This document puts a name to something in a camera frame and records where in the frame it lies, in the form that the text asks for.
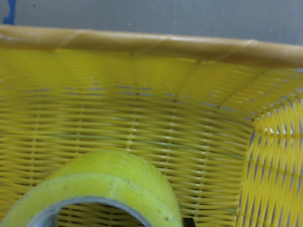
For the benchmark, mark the yellow tape roll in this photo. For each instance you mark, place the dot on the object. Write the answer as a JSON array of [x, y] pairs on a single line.
[[114, 178]]

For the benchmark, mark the yellow woven basket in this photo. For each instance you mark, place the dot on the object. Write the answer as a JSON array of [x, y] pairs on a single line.
[[222, 119]]

